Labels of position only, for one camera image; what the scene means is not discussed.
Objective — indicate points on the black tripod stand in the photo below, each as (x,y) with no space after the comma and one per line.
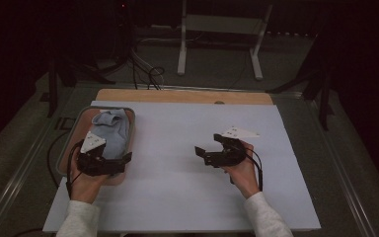
(324,98)
(53,92)

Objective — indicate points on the white power strip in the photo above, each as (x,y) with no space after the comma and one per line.
(160,27)

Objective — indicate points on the white table cover sheet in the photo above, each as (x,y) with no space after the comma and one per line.
(177,197)

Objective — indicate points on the white metal stand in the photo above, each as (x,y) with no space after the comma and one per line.
(223,23)

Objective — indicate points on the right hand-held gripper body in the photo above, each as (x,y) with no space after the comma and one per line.
(230,158)

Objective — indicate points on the person's right hand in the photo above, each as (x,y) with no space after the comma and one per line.
(243,177)

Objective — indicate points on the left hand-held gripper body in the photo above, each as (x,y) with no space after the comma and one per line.
(95,166)

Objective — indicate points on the person's left hand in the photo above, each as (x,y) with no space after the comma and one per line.
(85,187)

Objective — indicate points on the pink plastic basin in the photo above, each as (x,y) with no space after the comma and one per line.
(75,131)

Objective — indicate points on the light blue tank top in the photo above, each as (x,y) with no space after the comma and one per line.
(115,131)

